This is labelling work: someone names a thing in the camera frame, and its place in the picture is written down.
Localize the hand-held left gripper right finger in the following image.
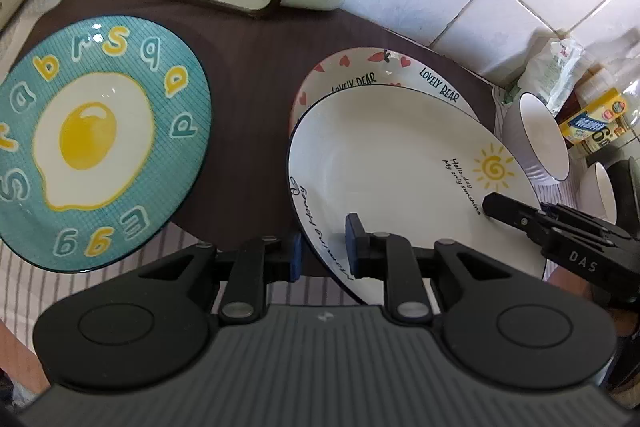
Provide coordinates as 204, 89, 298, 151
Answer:
345, 213, 502, 324

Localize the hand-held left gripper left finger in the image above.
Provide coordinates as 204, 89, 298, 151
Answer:
135, 232, 303, 325

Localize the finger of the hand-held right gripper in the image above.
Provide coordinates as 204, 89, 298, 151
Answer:
481, 192, 556, 238

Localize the white ribbed bowl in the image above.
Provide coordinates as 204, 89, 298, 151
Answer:
580, 162, 619, 226
501, 92, 571, 186

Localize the white sun print plate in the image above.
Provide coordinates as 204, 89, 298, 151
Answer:
286, 91, 548, 306

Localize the white heart print plate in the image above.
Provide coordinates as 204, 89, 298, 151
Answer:
291, 47, 481, 128

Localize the blue fried egg plate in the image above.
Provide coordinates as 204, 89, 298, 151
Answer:
0, 18, 211, 272

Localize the black pot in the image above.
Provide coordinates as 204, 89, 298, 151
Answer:
605, 157, 640, 228

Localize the yellow label cooking wine bottle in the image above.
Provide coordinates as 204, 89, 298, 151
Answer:
557, 74, 631, 154

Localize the white salt bag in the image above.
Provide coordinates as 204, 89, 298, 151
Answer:
515, 34, 586, 115

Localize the clear vinegar bottle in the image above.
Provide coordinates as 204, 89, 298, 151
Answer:
600, 29, 640, 130

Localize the striped tablecloth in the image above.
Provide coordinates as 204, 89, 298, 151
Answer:
0, 0, 621, 338

